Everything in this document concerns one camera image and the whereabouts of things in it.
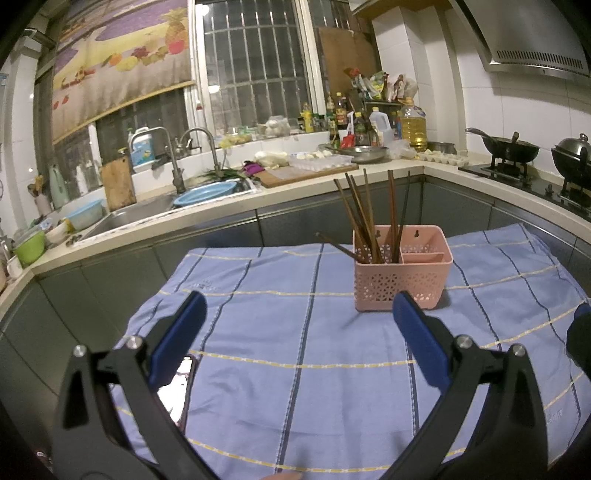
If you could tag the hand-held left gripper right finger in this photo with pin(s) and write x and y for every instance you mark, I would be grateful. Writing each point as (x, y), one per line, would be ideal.
(422, 344)

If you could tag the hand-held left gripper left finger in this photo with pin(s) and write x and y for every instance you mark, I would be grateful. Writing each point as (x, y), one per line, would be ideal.
(180, 341)

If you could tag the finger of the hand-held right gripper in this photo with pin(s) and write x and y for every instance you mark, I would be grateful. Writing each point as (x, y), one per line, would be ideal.
(581, 337)

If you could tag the pink plastic utensil basket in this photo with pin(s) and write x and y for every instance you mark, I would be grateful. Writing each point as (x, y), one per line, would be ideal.
(415, 277)

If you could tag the bunch of brown chopsticks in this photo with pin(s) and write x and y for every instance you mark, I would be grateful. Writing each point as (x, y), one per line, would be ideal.
(367, 221)

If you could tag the kitchen counter with cabinets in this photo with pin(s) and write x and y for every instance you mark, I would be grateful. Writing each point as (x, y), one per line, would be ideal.
(138, 233)

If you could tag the blue checked tablecloth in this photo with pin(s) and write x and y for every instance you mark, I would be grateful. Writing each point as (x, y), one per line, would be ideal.
(300, 323)

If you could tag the steel kitchen sink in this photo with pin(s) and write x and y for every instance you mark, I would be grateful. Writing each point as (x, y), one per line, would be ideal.
(134, 214)

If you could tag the blue plastic basin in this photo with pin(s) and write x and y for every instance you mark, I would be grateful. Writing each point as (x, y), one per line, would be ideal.
(203, 194)

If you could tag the light blue plastic bowl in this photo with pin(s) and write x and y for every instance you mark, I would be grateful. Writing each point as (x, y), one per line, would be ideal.
(85, 214)

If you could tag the tall square steel faucet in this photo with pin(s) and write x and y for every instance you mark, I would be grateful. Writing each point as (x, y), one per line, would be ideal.
(178, 177)

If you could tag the white bowl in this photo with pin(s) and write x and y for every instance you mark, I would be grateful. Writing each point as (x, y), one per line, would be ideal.
(56, 233)

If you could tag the upright wooden cutting board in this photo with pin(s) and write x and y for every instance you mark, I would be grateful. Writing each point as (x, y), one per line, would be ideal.
(118, 184)

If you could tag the green onions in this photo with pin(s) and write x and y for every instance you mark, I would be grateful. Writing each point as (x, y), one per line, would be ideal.
(221, 175)

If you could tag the black gas stove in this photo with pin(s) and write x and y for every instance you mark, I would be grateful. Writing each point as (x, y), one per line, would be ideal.
(517, 177)

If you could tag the black wok with lid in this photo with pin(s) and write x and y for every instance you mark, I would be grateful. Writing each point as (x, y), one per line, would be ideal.
(572, 164)

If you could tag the green plastic bowl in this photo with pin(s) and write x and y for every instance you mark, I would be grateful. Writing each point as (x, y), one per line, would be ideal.
(30, 249)

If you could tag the purple vegetable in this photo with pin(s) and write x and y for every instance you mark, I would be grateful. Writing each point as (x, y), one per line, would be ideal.
(251, 169)

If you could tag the egg tray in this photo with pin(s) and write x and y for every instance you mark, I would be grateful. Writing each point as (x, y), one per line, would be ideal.
(441, 158)

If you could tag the curved steel faucet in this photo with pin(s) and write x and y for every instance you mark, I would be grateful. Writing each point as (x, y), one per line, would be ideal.
(214, 154)

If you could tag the steel wok lid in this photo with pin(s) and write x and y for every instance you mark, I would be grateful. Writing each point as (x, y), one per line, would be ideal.
(572, 146)

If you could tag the blue label detergent jug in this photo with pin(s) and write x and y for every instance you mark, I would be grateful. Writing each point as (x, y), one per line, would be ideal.
(144, 150)

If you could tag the clear plastic bag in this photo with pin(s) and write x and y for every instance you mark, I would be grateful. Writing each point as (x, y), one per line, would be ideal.
(401, 150)

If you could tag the pale green thermos bottle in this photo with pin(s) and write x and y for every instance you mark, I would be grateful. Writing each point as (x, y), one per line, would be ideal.
(58, 187)

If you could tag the black open wok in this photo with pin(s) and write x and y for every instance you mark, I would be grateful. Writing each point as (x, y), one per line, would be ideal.
(510, 151)

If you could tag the steel basin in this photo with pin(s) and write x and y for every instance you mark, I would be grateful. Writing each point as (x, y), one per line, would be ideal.
(360, 154)

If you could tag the flat wooden cutting board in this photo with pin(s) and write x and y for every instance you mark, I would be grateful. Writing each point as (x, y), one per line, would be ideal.
(295, 176)

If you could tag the white buns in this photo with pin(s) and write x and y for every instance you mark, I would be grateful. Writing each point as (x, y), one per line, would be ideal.
(271, 159)

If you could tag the clear tray of dumplings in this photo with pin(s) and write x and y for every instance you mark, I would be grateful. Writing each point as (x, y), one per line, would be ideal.
(321, 160)

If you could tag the large yellow oil bottle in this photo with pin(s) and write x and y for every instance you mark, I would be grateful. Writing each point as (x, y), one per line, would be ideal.
(413, 129)

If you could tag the white plastic jug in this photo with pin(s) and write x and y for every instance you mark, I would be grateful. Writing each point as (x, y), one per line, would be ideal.
(379, 127)

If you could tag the row of condiment bottles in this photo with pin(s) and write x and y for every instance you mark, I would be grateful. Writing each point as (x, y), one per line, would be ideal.
(351, 124)

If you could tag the pile of snack packets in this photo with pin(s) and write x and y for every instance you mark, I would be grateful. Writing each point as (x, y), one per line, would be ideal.
(378, 85)

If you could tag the fruit printed blind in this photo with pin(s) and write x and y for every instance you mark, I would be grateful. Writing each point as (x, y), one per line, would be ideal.
(120, 60)

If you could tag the barred window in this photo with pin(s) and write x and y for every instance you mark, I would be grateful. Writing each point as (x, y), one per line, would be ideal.
(254, 60)

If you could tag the brown wooden board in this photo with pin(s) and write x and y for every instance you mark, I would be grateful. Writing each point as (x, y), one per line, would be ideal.
(346, 55)

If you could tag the steel range hood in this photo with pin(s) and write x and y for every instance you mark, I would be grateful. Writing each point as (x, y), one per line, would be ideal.
(521, 37)

